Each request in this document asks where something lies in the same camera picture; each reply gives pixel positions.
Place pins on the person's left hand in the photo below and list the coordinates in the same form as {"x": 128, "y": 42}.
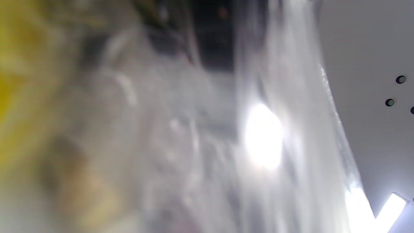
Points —
{"x": 216, "y": 35}

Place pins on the clear plastic food cover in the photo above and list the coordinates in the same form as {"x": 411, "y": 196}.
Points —
{"x": 291, "y": 145}

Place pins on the yellow plastic bowl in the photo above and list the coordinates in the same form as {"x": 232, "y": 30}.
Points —
{"x": 13, "y": 81}

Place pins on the long ceiling lamp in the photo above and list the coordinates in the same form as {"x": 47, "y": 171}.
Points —
{"x": 391, "y": 210}

